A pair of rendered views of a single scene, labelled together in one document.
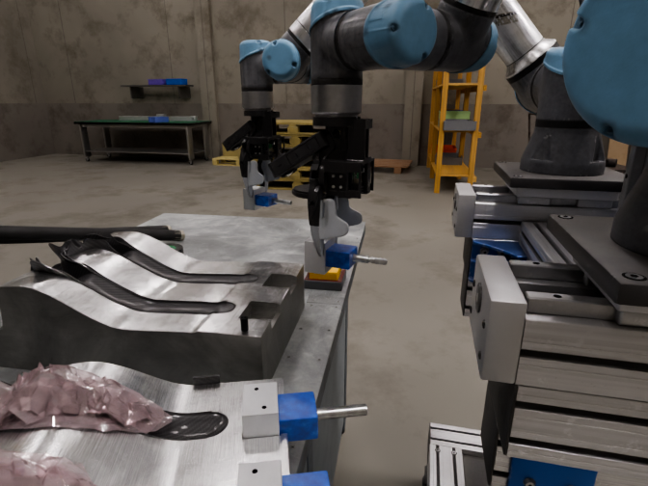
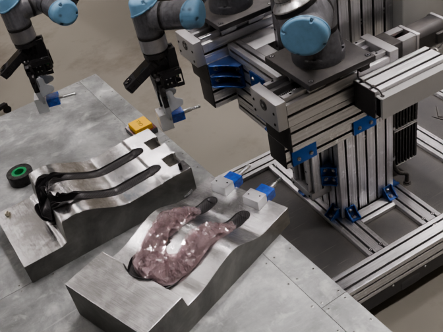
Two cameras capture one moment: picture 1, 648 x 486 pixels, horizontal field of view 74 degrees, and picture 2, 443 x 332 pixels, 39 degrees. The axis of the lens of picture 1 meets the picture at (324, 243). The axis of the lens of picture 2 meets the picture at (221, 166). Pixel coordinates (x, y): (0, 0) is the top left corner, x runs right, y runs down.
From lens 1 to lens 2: 1.28 m
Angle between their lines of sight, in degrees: 36
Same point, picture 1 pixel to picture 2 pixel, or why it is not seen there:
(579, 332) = (300, 101)
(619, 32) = (295, 35)
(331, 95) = (158, 45)
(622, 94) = (299, 47)
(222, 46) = not seen: outside the picture
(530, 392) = (293, 128)
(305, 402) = (233, 174)
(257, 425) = (229, 189)
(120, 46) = not seen: outside the picture
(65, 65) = not seen: outside the picture
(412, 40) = (202, 18)
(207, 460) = (225, 206)
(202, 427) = (208, 204)
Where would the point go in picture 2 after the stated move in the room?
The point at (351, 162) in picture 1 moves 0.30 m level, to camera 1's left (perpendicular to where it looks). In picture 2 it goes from (176, 70) to (86, 123)
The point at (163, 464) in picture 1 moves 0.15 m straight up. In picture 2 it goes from (215, 215) to (205, 170)
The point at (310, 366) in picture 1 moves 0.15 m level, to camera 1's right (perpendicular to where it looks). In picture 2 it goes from (198, 171) to (235, 145)
